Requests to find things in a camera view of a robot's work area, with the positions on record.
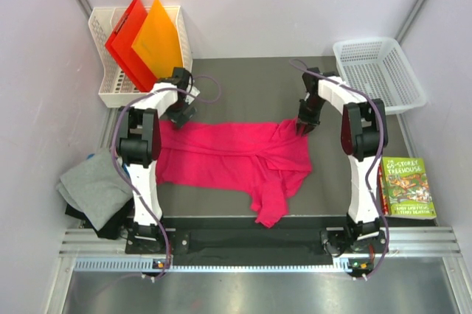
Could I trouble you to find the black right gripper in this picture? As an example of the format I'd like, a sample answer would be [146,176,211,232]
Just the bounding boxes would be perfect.
[297,96,327,136]

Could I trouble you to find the pink red t shirt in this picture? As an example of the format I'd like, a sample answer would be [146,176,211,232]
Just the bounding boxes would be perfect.
[156,119,312,228]

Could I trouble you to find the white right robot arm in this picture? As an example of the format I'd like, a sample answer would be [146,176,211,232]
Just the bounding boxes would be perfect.
[296,68,388,254]

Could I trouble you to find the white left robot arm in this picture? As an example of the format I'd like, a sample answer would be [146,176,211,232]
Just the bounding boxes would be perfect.
[112,67,199,255]

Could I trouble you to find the white file organizer rack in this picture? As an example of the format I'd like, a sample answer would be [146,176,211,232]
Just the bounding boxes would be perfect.
[88,6,192,108]

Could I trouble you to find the orange plastic folder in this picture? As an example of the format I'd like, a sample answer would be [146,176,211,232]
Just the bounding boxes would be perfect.
[131,0,184,80]

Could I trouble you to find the red plastic folder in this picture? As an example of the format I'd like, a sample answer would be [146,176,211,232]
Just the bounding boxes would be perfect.
[105,0,156,92]

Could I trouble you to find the white plastic mesh basket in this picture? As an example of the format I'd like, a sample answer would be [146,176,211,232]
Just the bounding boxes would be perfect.
[333,37,426,115]

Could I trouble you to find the grey folded t shirt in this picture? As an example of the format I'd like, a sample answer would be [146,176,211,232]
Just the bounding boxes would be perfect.
[55,147,134,231]

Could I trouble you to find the green treehouse book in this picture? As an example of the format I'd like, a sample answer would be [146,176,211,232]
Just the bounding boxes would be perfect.
[378,156,437,220]

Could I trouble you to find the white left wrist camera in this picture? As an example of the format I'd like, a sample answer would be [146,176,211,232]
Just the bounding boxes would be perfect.
[185,82,200,105]

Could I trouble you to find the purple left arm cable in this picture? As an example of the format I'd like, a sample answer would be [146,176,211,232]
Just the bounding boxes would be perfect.
[110,74,222,280]

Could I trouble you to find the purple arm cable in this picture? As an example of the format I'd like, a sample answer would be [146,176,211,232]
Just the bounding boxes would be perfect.
[288,57,390,279]
[110,74,222,280]

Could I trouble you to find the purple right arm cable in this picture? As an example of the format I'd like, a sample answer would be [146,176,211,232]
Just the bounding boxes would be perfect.
[288,57,390,279]

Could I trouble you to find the aluminium front rail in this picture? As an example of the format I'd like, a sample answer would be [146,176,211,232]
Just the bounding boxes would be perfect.
[59,227,461,276]

